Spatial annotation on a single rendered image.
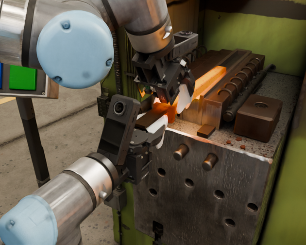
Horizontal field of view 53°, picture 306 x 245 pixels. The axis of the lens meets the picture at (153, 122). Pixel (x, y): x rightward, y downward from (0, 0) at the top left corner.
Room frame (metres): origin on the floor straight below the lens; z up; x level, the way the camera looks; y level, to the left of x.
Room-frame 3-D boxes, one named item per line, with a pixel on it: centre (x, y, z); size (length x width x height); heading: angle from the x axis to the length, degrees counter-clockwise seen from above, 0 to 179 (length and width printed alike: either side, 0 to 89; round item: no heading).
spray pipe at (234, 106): (0.79, -0.27, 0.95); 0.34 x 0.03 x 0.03; 149
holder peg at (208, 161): (0.58, -0.14, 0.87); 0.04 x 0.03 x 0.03; 149
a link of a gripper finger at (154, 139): (0.47, 0.01, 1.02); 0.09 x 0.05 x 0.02; 146
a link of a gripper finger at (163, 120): (0.51, -0.01, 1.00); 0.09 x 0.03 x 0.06; 146
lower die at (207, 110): (0.89, -0.19, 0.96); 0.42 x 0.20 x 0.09; 149
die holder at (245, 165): (0.87, -0.24, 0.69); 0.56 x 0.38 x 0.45; 149
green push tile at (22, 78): (0.79, 0.36, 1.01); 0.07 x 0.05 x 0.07; 84
